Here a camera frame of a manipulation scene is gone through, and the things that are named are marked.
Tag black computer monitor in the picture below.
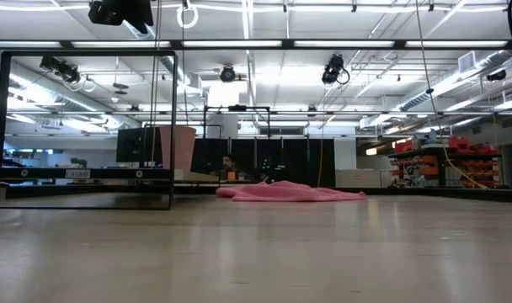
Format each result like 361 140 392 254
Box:
115 127 163 164

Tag rack with orange bins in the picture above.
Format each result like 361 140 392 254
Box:
388 135 502 189

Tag black overhead frame beam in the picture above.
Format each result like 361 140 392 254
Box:
0 39 512 51

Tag black ceiling-hung camera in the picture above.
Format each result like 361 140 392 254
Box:
39 56 83 84
321 53 350 88
219 65 237 83

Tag black table edge rail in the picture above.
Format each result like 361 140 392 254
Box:
5 183 512 205

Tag person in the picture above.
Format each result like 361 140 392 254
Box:
220 154 248 181

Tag black metal frame shelf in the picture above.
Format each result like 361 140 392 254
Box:
0 50 178 210

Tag pink terry cloth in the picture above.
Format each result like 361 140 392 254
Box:
216 180 367 203

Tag peach plastic cup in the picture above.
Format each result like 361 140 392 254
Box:
158 125 197 172

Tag silver ventilation duct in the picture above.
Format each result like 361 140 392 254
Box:
398 50 512 113

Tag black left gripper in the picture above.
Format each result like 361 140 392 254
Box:
87 0 154 35

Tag white low cabinet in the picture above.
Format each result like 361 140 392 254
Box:
334 168 392 189

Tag white coiled cable loop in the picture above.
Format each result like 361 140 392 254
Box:
175 3 200 29

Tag yellow hanging cable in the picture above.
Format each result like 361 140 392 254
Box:
414 0 491 190

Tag black partition panels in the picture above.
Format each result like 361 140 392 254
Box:
192 137 336 189

